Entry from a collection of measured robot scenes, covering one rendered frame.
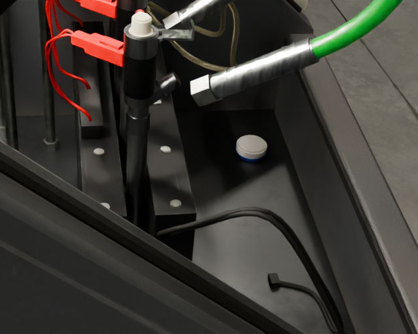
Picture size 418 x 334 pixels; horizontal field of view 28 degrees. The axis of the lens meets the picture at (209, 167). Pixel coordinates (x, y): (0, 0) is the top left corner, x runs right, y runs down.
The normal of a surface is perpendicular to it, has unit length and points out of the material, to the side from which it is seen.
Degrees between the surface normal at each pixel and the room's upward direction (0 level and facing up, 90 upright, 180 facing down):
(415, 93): 1
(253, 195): 0
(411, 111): 1
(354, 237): 90
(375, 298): 90
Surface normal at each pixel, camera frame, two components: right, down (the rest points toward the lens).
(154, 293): 0.44, 0.34
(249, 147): 0.08, -0.77
